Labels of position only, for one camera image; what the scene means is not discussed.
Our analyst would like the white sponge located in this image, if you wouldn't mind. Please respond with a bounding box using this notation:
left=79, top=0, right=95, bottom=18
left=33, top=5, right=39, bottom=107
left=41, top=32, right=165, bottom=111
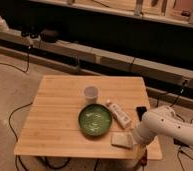
left=111, top=133, right=133, bottom=149

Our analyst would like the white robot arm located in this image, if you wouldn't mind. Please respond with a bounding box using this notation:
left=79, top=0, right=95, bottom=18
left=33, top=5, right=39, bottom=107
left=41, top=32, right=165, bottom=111
left=132, top=105, right=193, bottom=147

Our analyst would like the white ceramic cup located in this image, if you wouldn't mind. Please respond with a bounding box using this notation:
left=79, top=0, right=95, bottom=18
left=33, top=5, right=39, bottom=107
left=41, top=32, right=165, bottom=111
left=83, top=86, right=99, bottom=104

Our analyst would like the green bowl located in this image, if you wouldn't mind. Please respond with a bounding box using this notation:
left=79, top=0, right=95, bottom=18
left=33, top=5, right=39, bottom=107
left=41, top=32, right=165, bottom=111
left=78, top=104, right=112, bottom=137

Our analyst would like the white tube bottle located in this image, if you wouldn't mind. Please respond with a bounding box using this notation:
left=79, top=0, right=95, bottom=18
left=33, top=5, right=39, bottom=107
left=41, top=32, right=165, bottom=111
left=106, top=100, right=132, bottom=129

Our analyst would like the black smartphone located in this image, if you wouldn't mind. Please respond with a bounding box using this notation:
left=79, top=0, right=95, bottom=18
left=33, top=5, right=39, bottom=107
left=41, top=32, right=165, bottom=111
left=136, top=106, right=147, bottom=120

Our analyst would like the wooden table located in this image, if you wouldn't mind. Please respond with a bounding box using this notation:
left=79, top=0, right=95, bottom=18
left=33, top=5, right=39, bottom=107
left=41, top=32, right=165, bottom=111
left=13, top=74, right=164, bottom=162

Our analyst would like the dark object on ledge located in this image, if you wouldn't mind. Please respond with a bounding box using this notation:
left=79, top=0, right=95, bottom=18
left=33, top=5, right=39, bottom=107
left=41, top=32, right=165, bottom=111
left=40, top=29, right=59, bottom=43

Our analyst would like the white spray bottle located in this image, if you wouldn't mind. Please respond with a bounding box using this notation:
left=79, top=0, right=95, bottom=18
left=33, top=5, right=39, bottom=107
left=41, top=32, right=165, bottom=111
left=0, top=15, right=9, bottom=31

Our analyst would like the black floor cable left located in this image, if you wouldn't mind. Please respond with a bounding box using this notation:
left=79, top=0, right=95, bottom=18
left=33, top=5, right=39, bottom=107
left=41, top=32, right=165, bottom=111
left=0, top=44, right=34, bottom=171

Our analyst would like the red handled tool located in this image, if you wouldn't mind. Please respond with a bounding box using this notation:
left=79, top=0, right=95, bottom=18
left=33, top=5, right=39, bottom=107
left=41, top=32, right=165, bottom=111
left=140, top=149, right=147, bottom=166

